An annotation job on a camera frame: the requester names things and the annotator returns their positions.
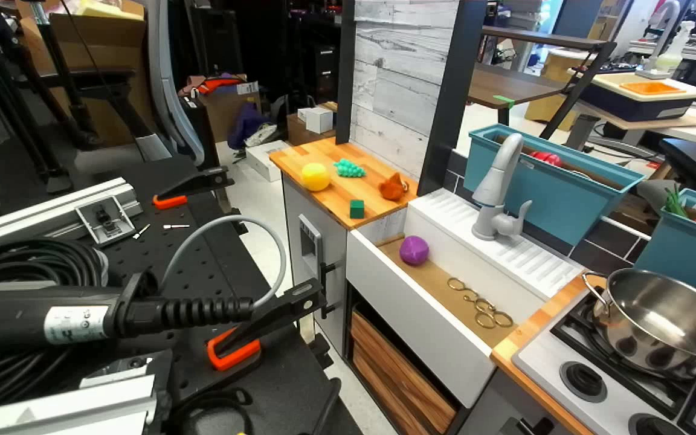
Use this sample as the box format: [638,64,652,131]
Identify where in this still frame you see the white tray orange content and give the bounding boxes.
[593,73,696,102]

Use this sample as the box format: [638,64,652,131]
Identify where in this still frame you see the orange toy figure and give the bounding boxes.
[380,172,408,201]

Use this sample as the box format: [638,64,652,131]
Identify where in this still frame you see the white toy sink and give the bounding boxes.
[347,188,582,409]

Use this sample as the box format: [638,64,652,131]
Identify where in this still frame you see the yellow ball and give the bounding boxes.
[301,163,332,190]

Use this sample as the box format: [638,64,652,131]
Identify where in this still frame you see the steel cooking pot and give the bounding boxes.
[582,268,696,379]

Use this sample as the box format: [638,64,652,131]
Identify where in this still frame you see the white toy stove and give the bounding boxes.
[513,294,696,435]

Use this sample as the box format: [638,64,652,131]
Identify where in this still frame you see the grey curved cable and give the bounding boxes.
[160,213,291,310]

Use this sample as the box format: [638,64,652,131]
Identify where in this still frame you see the green grape toy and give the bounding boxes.
[333,159,365,180]

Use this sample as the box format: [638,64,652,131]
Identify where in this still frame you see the teal bin left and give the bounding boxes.
[463,124,647,250]

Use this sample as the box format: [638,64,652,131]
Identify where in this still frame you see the purple ball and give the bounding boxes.
[400,234,430,267]

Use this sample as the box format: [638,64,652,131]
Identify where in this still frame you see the grey toy faucet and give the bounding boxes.
[472,134,530,241]

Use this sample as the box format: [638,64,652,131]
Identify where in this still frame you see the aluminium extrusion rail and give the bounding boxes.
[0,180,141,246]

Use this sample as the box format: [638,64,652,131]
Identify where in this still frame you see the black cable connector foreground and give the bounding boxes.
[0,273,255,350]

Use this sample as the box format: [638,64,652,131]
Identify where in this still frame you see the black clamp orange handle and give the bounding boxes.
[205,277,321,372]

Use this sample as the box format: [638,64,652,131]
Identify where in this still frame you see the white wood panel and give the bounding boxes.
[350,0,459,180]

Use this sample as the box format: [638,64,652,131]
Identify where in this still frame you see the coiled black cables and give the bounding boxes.
[0,236,113,414]

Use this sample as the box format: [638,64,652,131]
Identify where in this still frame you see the wooden drawer front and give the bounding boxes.
[350,313,457,435]

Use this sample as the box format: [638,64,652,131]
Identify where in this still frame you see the small green cup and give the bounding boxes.
[349,199,365,218]

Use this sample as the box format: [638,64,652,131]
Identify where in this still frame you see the white cabinet door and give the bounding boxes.
[283,180,349,355]

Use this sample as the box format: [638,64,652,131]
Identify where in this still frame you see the wooden cutting board counter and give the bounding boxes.
[272,139,418,229]

